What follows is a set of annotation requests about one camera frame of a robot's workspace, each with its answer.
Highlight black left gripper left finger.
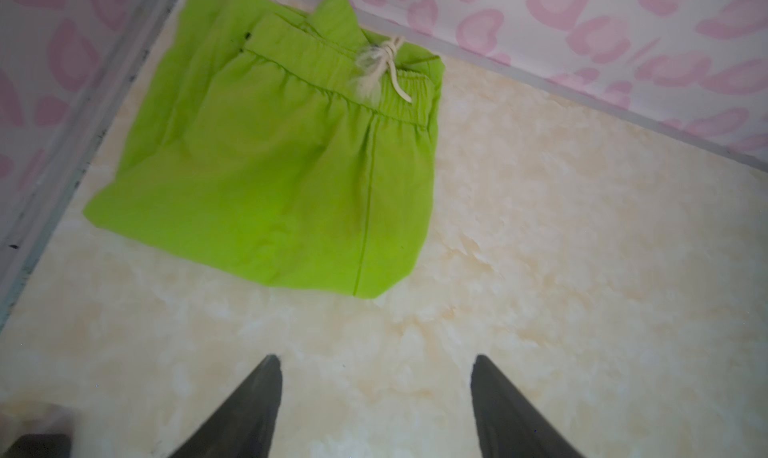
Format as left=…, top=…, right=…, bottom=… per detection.
left=170, top=354, right=283, bottom=458

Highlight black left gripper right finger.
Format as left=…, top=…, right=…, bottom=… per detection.
left=470, top=354, right=583, bottom=458

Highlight lime green shorts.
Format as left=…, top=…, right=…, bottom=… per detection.
left=84, top=0, right=445, bottom=298

